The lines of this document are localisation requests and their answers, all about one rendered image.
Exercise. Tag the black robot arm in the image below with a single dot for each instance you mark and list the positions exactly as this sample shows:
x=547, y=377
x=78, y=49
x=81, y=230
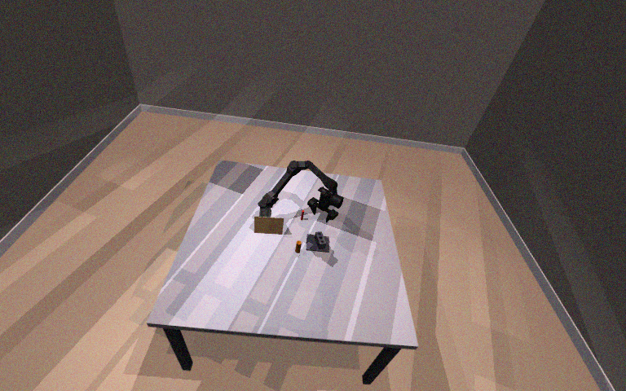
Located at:
x=294, y=167

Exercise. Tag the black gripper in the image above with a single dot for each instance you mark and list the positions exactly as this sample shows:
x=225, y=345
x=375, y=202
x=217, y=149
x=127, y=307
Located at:
x=323, y=206

